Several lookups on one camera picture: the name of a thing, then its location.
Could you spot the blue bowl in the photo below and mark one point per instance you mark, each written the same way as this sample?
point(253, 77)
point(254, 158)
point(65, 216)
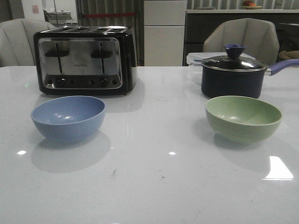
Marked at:
point(69, 119)

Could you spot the green bowl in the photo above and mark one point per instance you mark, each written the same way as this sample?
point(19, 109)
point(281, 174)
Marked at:
point(242, 119)

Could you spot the clear plastic food container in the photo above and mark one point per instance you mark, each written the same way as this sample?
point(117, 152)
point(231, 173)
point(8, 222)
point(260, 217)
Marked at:
point(194, 59)

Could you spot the grey pleated curtain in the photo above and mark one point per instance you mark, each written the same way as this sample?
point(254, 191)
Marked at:
point(115, 13)

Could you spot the dark blue saucepan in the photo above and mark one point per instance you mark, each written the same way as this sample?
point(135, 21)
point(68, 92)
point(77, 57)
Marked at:
point(239, 83)

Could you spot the white refrigerator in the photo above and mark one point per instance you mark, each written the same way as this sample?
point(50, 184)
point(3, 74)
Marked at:
point(164, 29)

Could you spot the black and chrome four-slot toaster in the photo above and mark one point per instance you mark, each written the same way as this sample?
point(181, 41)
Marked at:
point(86, 60)

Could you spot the glass pot lid blue knob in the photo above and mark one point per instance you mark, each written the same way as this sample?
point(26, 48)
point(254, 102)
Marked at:
point(233, 61)

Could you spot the beige armchair right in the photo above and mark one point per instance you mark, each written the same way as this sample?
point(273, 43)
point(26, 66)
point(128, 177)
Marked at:
point(259, 36)

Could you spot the beige armchair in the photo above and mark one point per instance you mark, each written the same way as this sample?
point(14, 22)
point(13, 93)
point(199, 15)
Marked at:
point(17, 43)
point(259, 36)

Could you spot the fruit bowl on counter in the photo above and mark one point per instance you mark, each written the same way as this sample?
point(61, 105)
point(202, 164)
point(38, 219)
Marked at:
point(249, 5)

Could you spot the beige armchair left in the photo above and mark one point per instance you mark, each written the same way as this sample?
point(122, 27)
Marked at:
point(17, 43)

